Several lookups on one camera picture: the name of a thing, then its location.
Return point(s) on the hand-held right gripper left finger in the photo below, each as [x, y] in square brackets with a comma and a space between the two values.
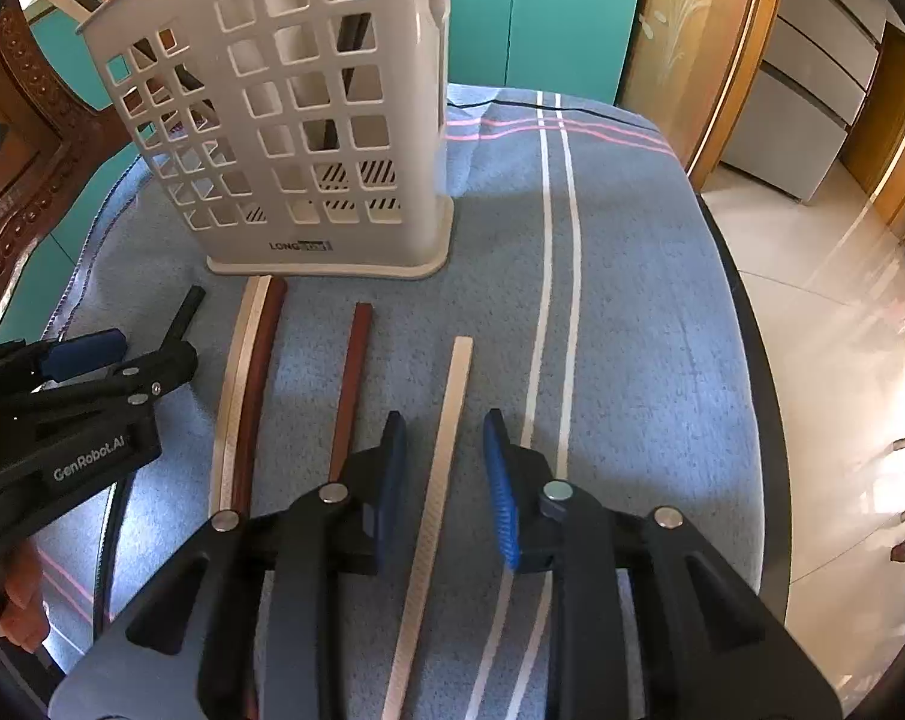
[392, 495]

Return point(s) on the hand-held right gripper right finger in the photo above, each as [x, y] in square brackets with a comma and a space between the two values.
[503, 495]

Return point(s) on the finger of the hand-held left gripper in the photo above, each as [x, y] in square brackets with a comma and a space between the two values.
[163, 371]
[85, 352]

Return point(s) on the cream chopstick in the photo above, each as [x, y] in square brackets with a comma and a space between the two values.
[231, 390]
[441, 480]

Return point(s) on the black chopstick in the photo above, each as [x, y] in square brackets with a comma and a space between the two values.
[356, 34]
[186, 315]

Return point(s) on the white plastic utensil basket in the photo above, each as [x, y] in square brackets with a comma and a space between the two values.
[422, 165]

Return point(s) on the person's left hand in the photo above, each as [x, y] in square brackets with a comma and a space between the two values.
[21, 592]

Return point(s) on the carved wooden chair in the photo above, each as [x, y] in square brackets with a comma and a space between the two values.
[17, 202]

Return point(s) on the blue striped cloth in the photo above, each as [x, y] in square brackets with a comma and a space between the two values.
[647, 315]

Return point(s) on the teal lower kitchen cabinets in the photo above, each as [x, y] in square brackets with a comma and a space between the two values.
[572, 15]

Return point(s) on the wooden framed glass sliding door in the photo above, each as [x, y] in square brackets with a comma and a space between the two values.
[684, 30]

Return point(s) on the silver refrigerator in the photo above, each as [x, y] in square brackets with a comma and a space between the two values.
[804, 90]

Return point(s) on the brown wooden door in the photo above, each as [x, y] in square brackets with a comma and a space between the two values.
[894, 135]

